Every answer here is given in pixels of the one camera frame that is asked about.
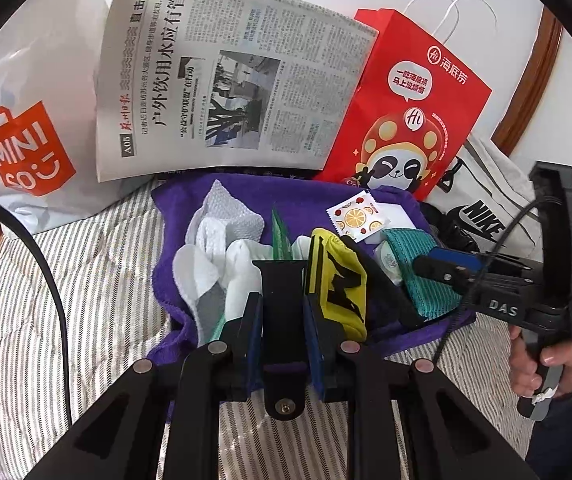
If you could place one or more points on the person's right hand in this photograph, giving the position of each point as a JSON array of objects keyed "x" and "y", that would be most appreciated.
[{"x": 571, "y": 365}]

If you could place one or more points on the green sachet packet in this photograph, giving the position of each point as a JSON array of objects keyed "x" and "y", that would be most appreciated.
[{"x": 281, "y": 240}]

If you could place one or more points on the folded newspaper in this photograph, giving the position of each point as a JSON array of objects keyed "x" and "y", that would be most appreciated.
[{"x": 266, "y": 85}]

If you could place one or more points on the brown wooden door frame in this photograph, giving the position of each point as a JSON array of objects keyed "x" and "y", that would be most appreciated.
[{"x": 536, "y": 75}]

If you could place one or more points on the white sock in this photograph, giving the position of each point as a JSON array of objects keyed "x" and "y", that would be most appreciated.
[{"x": 201, "y": 280}]

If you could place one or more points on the purple towel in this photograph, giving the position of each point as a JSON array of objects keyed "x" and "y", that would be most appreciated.
[{"x": 176, "y": 210}]

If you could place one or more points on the person's right forearm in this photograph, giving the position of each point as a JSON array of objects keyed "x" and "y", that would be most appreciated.
[{"x": 561, "y": 440}]

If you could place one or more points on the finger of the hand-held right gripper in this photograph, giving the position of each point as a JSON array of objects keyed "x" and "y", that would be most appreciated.
[
  {"x": 458, "y": 259},
  {"x": 441, "y": 275}
]

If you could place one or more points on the white plastic shopping bag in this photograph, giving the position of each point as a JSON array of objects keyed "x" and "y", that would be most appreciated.
[{"x": 56, "y": 110}]

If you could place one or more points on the green tissue pack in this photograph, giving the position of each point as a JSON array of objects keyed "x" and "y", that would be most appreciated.
[{"x": 391, "y": 265}]

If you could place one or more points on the white sachet orange print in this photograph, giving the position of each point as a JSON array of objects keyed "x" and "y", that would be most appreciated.
[{"x": 356, "y": 217}]

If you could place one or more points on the yellow black sock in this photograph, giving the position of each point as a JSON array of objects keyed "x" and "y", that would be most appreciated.
[{"x": 336, "y": 280}]

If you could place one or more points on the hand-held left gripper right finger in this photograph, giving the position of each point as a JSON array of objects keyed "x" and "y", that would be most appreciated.
[{"x": 314, "y": 355}]

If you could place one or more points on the striped bed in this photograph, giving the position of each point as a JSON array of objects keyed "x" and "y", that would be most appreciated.
[{"x": 91, "y": 285}]

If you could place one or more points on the red paper bag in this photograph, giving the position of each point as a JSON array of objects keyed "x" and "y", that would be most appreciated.
[{"x": 416, "y": 110}]

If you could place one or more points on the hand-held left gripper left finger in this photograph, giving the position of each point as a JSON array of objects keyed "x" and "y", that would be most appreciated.
[{"x": 253, "y": 355}]

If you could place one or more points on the black box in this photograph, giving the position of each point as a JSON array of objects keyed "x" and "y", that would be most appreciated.
[{"x": 191, "y": 174}]

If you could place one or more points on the white waist bag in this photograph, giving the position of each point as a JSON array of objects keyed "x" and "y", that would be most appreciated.
[{"x": 486, "y": 185}]

